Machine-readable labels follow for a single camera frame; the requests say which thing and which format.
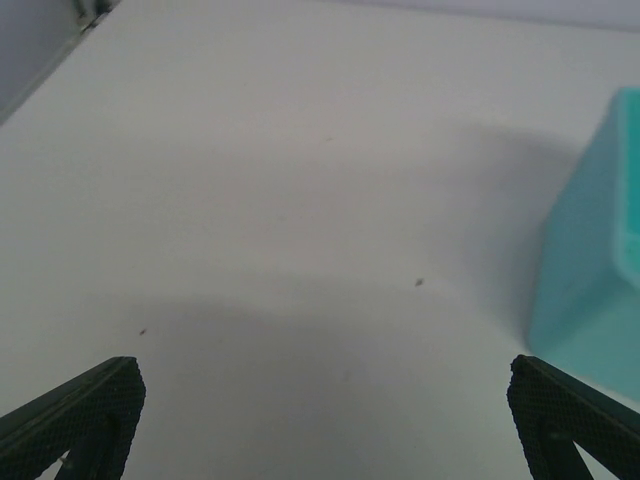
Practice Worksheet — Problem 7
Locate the left aluminium corner post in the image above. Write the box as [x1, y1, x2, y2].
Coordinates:
[69, 0, 120, 33]

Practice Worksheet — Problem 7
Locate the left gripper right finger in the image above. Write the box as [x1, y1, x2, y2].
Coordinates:
[507, 355, 639, 479]

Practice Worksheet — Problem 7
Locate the teal plastic bin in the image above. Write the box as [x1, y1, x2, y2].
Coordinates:
[528, 87, 639, 400]

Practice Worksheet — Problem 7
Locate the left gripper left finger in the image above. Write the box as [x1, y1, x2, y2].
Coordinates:
[1, 356, 146, 479]

